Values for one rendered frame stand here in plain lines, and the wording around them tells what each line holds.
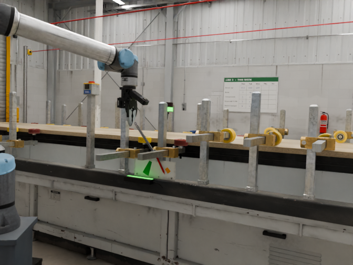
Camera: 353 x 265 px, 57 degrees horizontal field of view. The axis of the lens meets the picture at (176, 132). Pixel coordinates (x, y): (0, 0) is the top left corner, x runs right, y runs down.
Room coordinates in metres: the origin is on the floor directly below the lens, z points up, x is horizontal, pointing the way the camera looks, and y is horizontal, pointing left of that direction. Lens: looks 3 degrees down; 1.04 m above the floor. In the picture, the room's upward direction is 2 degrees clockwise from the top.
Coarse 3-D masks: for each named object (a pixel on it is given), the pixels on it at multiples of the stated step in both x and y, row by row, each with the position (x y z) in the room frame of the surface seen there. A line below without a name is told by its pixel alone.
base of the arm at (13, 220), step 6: (6, 204) 1.17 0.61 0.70; (12, 204) 1.20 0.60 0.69; (0, 210) 1.15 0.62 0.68; (6, 210) 1.17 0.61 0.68; (12, 210) 1.19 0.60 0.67; (0, 216) 1.14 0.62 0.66; (6, 216) 1.16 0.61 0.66; (12, 216) 1.18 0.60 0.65; (18, 216) 1.23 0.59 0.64; (0, 222) 1.14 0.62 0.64; (6, 222) 1.16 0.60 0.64; (12, 222) 1.17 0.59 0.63; (18, 222) 1.21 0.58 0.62; (0, 228) 1.13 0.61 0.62; (6, 228) 1.15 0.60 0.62; (12, 228) 1.17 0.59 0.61; (0, 234) 1.13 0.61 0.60
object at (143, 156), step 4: (180, 148) 1.82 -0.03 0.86; (184, 148) 1.86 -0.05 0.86; (144, 152) 1.54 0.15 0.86; (148, 152) 1.55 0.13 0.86; (152, 152) 1.56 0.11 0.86; (156, 152) 1.59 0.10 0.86; (160, 152) 1.63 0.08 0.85; (164, 152) 1.67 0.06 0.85; (180, 152) 1.82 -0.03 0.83; (140, 156) 1.50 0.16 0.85; (144, 156) 1.50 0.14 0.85; (148, 156) 1.53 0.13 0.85; (152, 156) 1.56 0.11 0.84; (156, 156) 1.59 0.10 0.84; (160, 156) 1.63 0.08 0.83
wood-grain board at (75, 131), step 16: (0, 128) 2.70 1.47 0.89; (48, 128) 2.66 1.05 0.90; (64, 128) 2.75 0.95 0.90; (80, 128) 2.84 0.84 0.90; (96, 128) 2.94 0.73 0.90; (112, 128) 3.04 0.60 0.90; (192, 144) 1.87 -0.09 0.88; (224, 144) 1.78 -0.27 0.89; (240, 144) 1.74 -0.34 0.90; (288, 144) 1.85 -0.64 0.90; (336, 144) 1.97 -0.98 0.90; (352, 144) 2.02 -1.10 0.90
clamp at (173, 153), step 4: (156, 148) 1.74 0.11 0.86; (160, 148) 1.72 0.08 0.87; (164, 148) 1.71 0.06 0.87; (168, 148) 1.70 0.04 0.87; (172, 148) 1.69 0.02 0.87; (176, 148) 1.71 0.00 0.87; (168, 152) 1.70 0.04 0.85; (172, 152) 1.69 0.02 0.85; (176, 152) 1.71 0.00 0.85; (164, 156) 1.71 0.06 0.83; (168, 156) 1.70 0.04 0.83; (172, 156) 1.69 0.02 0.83; (176, 156) 1.71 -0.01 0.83
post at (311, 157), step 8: (312, 112) 1.38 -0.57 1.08; (312, 120) 1.38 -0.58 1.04; (312, 128) 1.38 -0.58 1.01; (312, 136) 1.38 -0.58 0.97; (312, 152) 1.38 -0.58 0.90; (312, 160) 1.38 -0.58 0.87; (312, 168) 1.38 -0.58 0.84; (312, 176) 1.38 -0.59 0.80; (312, 184) 1.37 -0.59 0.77; (312, 192) 1.37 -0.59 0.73
